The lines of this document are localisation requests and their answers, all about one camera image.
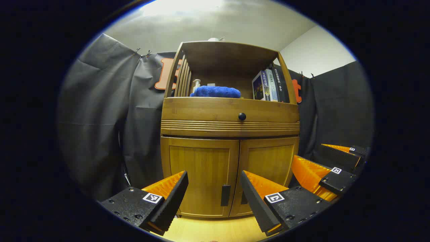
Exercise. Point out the wooden double-door shoe cabinet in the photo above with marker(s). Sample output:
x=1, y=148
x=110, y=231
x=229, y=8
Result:
x=228, y=57

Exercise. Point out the blue cover book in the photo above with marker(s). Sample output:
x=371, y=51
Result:
x=258, y=87

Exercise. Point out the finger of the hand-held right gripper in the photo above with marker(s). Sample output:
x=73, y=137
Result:
x=339, y=156
x=337, y=181

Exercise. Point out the grey spine book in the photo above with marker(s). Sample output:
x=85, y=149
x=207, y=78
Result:
x=272, y=85

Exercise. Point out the blue folded towel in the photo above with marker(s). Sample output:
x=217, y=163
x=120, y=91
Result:
x=216, y=91

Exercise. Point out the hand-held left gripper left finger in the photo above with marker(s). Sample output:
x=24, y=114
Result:
x=168, y=205

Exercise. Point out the wooden cabinet drawer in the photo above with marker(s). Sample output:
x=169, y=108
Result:
x=201, y=109

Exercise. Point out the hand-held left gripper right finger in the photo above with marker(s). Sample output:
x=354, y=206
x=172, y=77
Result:
x=257, y=205

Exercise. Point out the black round drawer knob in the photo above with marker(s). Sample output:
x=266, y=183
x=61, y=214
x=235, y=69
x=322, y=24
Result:
x=242, y=116

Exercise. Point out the small white object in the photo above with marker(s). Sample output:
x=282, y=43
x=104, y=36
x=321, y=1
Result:
x=215, y=39

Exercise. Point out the clear pump bottle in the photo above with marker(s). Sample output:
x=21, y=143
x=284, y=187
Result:
x=196, y=86

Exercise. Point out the black backdrop cloth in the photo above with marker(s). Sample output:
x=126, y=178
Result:
x=100, y=117

